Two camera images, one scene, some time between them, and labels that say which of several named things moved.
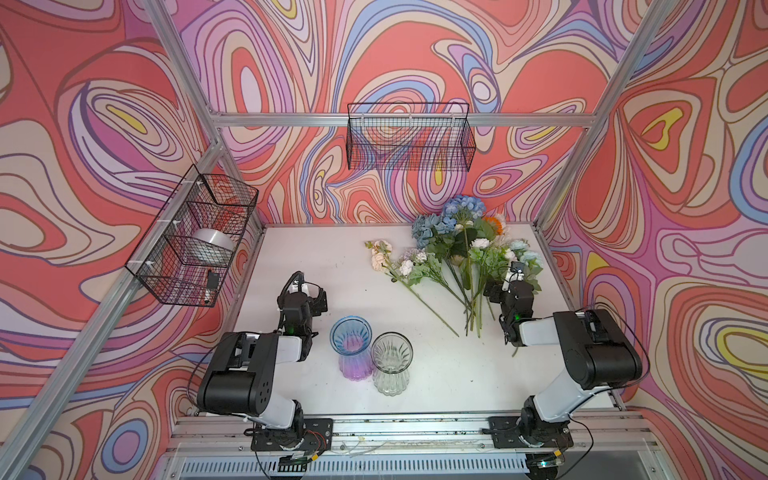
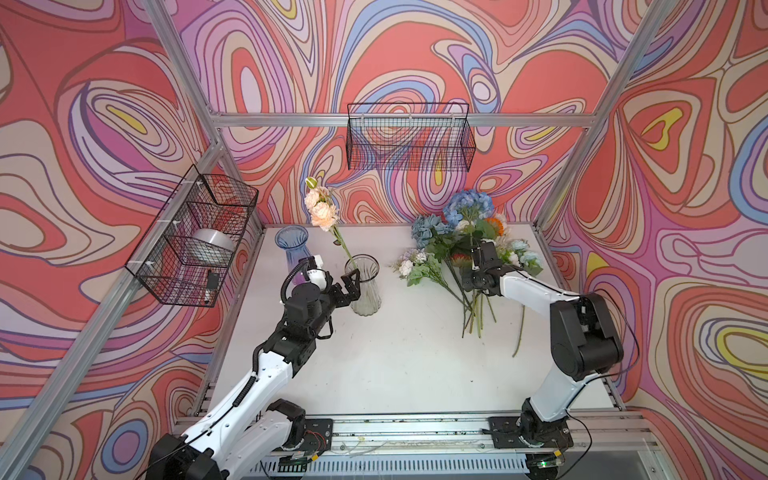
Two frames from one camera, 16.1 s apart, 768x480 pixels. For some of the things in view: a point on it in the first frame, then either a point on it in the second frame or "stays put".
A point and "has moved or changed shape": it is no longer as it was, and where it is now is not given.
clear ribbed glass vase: [391, 354] -> [369, 302]
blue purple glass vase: [351, 337] -> [293, 238]
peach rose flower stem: [380, 250] -> [323, 212]
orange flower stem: [497, 224] stays put
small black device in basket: [213, 280] stays put
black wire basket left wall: [188, 252] stays put
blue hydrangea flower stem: [465, 210] has moved or changed shape
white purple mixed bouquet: [418, 265] stays put
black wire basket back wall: [410, 136] stays put
